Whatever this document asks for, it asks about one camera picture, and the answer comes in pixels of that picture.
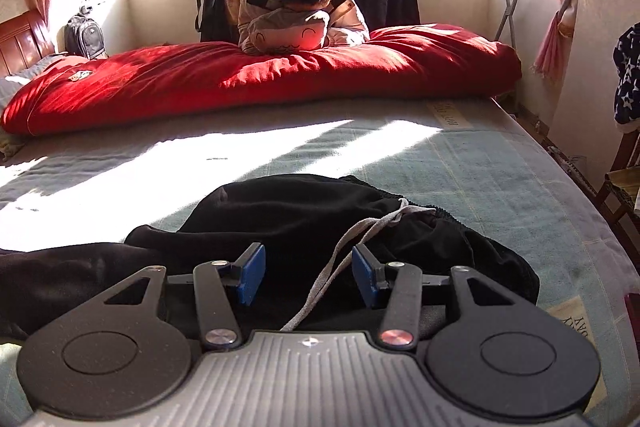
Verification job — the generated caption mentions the black drawstring pants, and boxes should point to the black drawstring pants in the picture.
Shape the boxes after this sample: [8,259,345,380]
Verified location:
[1,174,540,341]

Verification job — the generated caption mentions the light blue bed sheet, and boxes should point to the light blue bed sheet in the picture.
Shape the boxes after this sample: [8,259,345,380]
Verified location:
[1,101,639,426]

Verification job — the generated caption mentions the red quilt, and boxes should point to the red quilt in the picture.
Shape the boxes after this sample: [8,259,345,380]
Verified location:
[1,24,522,136]

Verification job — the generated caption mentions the cartoon face pillow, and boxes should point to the cartoon face pillow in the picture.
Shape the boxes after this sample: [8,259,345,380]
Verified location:
[248,9,330,54]

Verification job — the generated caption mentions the wooden chair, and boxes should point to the wooden chair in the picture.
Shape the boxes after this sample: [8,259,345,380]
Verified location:
[594,130,639,265]

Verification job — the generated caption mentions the grey backpack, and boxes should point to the grey backpack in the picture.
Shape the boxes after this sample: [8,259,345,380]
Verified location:
[63,5,105,60]

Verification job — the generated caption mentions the wooden headboard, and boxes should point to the wooden headboard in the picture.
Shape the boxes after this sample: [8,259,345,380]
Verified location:
[0,10,54,77]

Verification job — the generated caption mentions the black star pattern garment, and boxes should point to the black star pattern garment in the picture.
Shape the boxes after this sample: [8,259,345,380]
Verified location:
[613,23,640,133]

